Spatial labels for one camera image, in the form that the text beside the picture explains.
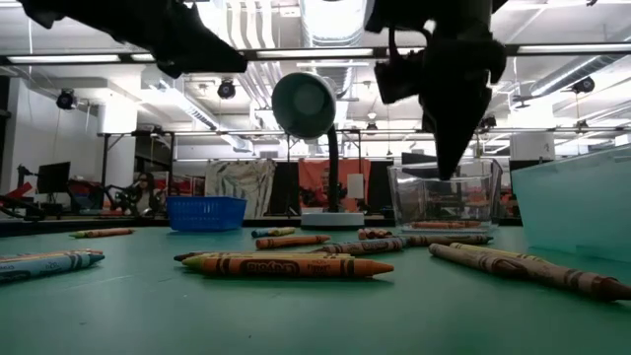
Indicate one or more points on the thin metal rod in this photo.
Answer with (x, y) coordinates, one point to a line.
(478, 148)

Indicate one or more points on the person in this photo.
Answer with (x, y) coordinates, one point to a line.
(144, 192)

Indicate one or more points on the black monitor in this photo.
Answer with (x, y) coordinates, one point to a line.
(54, 177)
(414, 158)

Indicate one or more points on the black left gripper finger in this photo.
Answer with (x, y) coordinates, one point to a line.
(187, 44)

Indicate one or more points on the white box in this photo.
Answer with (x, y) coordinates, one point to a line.
(532, 146)

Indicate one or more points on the black overhead beam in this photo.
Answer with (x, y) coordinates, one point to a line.
(125, 58)

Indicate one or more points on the black panel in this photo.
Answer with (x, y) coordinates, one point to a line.
(283, 190)
(380, 187)

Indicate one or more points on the white sheet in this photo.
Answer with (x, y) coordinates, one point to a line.
(355, 186)

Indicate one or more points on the teal plastic bin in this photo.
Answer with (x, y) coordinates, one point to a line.
(581, 207)

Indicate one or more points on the black ceiling spotlight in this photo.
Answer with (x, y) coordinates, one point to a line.
(583, 85)
(226, 90)
(66, 99)
(490, 123)

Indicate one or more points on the clear plastic container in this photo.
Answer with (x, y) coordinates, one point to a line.
(419, 207)

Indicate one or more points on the red-orange backdrop cloth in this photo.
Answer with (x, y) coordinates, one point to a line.
(352, 165)

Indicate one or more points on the blue crayon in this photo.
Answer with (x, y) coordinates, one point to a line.
(260, 233)
(49, 266)

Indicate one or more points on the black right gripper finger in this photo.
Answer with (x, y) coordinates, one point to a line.
(453, 128)

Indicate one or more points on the black metal rack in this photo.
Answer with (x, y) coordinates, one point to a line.
(104, 163)

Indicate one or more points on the grey patterned cloth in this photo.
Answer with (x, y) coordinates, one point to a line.
(241, 180)

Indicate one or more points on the blue plastic basket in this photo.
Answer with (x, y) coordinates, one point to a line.
(207, 214)

